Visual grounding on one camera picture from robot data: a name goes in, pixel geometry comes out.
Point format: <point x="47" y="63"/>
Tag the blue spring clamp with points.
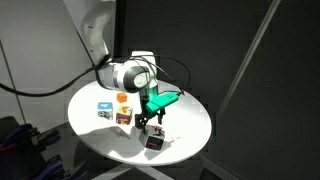
<point x="30" y="136"/>
<point x="50" y="168"/>

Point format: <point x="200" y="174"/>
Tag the blue soft number cube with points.
<point x="105" y="110"/>

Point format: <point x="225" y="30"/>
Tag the black vertical post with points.
<point x="120" y="26"/>

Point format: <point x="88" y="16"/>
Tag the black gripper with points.
<point x="149" y="115"/>

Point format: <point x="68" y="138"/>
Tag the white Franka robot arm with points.
<point x="96" y="30"/>

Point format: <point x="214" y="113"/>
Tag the grey diagonal metal strip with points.
<point x="248" y="56"/>

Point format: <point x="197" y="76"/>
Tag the white table base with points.
<point x="110" y="171"/>

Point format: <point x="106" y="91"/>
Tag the small orange cube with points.
<point x="122" y="97"/>

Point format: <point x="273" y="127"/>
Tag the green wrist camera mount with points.
<point x="161" y="101"/>

